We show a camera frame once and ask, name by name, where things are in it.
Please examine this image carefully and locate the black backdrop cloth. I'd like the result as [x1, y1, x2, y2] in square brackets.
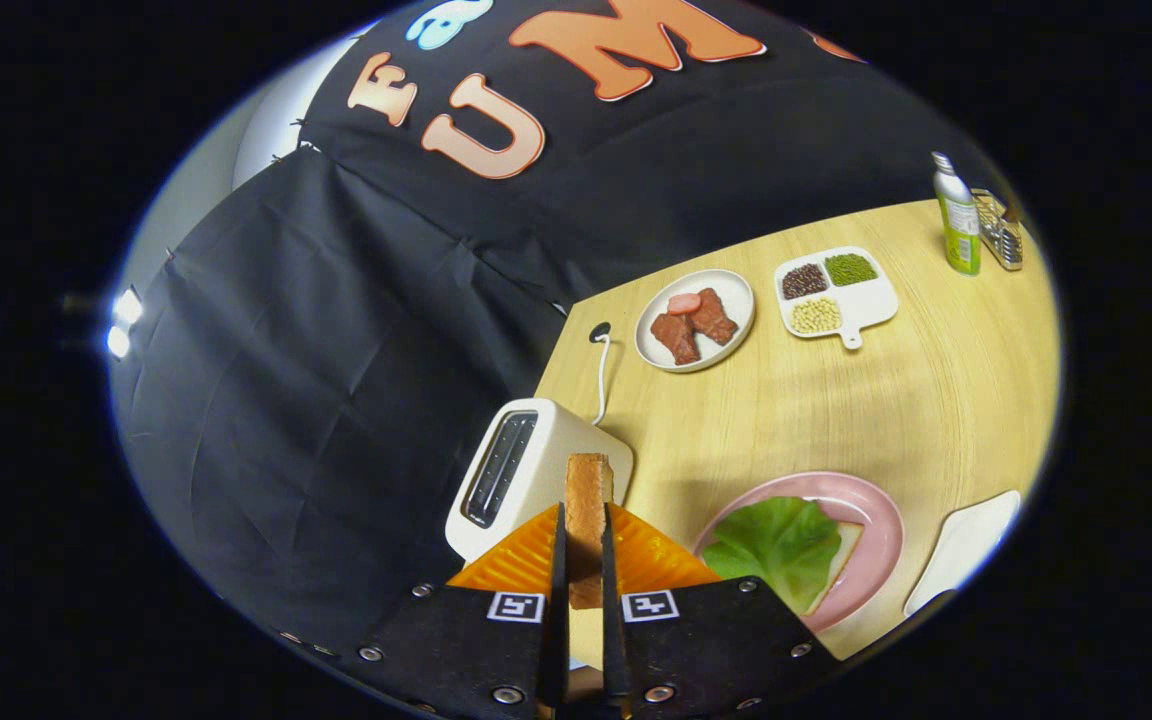
[111, 0, 1027, 661]

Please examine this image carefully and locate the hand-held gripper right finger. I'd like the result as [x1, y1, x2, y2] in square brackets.
[600, 502, 843, 720]

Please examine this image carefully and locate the heap of dark red beans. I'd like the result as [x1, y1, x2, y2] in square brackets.
[782, 263, 829, 300]

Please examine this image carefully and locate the green lettuce leaf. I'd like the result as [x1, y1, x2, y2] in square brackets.
[702, 496, 843, 614]

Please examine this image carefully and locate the white bread slice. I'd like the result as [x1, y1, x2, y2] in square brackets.
[801, 520, 865, 616]

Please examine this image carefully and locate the brown meat piece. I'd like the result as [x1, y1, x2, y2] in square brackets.
[650, 312, 702, 366]
[688, 288, 739, 347]

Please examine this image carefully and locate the pink plate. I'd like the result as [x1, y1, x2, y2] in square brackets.
[693, 471, 906, 634]

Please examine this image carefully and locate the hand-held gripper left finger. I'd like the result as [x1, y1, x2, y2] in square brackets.
[354, 502, 571, 720]

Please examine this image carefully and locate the heap of green beans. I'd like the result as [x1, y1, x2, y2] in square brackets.
[824, 253, 879, 287]

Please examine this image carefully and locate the metal wire basket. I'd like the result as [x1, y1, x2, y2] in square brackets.
[971, 188, 1025, 272]

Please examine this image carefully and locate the white rounded dish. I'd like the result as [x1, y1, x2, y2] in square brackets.
[902, 489, 1023, 618]

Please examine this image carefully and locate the heap of yellow soybeans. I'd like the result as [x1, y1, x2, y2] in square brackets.
[791, 298, 843, 335]

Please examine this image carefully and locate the green and white bottle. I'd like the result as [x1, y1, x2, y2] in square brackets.
[931, 151, 983, 277]

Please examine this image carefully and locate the white toaster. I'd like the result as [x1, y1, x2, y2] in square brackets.
[444, 398, 635, 563]

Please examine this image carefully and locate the bright studio lamp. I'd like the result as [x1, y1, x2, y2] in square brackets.
[106, 288, 145, 361]

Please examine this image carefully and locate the toasted bread slice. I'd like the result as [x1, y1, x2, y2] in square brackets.
[564, 452, 615, 611]

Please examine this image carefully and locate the round white plate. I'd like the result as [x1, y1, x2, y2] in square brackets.
[634, 269, 756, 374]

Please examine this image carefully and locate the white toaster cable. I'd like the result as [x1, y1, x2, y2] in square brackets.
[591, 335, 613, 426]

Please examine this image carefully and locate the white divided dish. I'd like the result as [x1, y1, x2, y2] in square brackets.
[774, 246, 900, 351]

